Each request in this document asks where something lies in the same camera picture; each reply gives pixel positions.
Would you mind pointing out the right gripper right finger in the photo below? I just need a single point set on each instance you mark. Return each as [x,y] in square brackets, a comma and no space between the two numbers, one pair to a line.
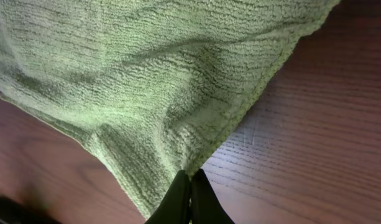
[205,206]

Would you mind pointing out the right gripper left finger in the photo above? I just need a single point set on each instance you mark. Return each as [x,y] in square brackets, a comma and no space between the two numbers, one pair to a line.
[174,208]

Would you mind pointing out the light green microfiber cloth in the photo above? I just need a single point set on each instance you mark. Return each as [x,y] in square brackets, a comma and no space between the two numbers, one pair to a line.
[148,87]

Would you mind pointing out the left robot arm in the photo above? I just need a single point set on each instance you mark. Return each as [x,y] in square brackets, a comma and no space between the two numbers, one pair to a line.
[32,210]

